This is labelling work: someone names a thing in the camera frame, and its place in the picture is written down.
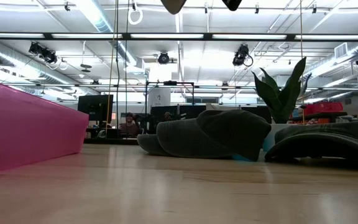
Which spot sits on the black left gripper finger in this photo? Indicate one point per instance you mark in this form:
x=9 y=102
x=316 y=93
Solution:
x=173 y=6
x=232 y=4

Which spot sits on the dark grey cap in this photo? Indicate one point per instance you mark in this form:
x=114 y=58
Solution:
x=222 y=133

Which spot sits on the pink plastic bin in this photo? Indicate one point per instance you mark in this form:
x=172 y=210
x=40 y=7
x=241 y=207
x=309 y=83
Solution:
x=30 y=130

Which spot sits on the white sign board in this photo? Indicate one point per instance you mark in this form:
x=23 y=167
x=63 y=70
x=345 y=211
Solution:
x=159 y=98

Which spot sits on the black partition panel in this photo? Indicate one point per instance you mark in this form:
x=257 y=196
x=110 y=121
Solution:
x=259 y=112
x=188 y=111

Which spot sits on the green snake plant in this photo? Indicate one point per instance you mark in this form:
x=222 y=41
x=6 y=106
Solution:
x=283 y=99

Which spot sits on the person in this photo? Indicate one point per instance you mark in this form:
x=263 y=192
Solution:
x=167 y=116
x=130 y=126

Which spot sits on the black computer monitor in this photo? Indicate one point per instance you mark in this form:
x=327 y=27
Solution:
x=95 y=107

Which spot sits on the white plant pot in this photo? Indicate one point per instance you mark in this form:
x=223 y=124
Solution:
x=275 y=133

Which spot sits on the red storage bins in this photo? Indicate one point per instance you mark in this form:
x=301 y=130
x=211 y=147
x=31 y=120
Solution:
x=323 y=107

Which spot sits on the dark wooden shelf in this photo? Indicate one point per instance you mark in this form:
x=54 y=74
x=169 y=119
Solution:
x=319 y=115

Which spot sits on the teal plastic box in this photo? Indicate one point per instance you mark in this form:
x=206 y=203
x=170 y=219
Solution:
x=241 y=158

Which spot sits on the dark green cap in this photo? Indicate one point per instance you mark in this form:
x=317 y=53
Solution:
x=328 y=137

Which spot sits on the black frame light bar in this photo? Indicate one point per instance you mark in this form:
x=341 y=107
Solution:
x=208 y=36

